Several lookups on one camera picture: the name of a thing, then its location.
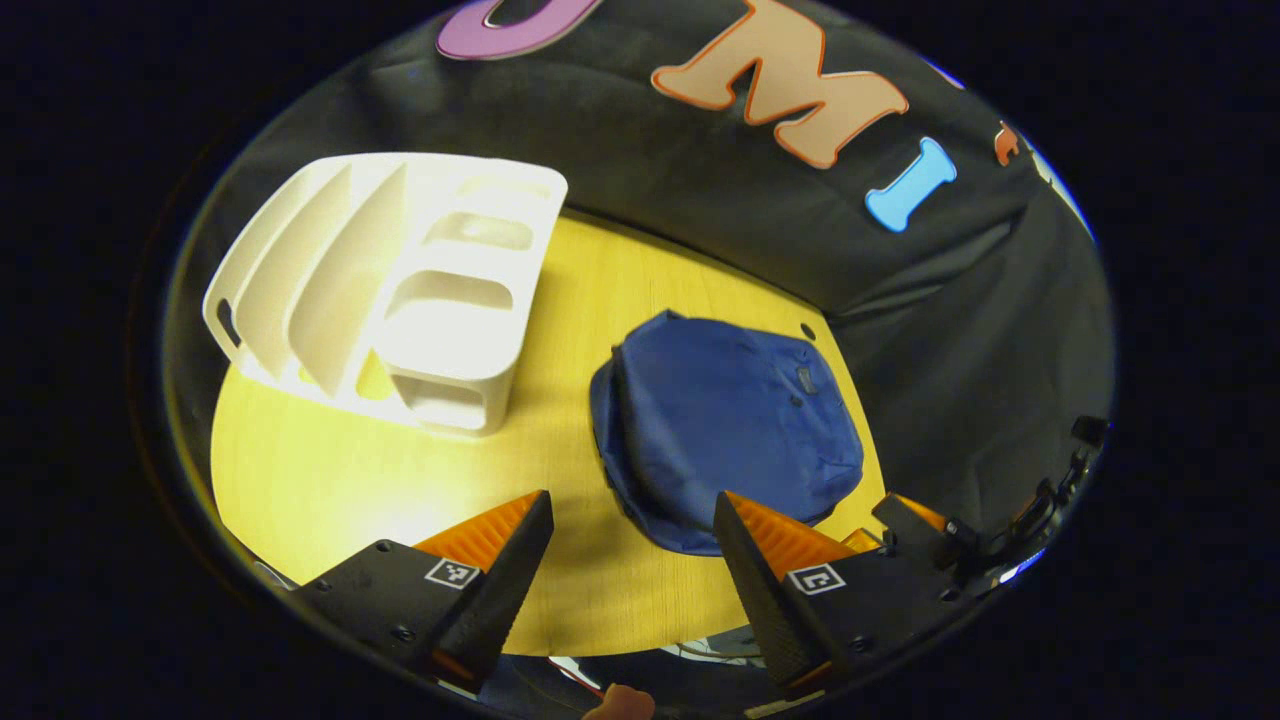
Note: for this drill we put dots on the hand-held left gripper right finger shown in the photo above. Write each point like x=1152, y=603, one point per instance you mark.
x=765, y=600

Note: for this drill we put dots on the black backdrop cloth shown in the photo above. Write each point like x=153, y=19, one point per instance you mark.
x=650, y=170

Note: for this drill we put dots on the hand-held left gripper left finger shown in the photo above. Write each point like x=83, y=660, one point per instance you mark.
x=500, y=600

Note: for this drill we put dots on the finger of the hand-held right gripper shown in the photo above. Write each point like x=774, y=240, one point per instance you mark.
x=910, y=525

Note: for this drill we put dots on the blue schoolbag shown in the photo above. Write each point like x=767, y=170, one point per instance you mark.
x=720, y=420

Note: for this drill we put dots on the white plastic bookshelf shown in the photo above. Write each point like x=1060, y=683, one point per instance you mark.
x=450, y=340

